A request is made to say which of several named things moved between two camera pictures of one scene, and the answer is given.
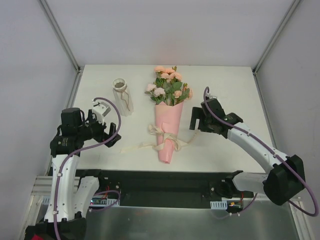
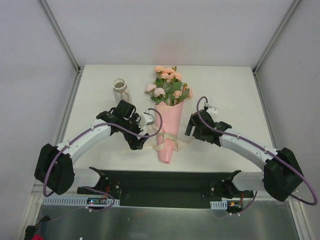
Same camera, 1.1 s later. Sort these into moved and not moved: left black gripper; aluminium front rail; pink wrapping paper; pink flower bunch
Moved: left black gripper
Not moved: pink flower bunch; aluminium front rail; pink wrapping paper
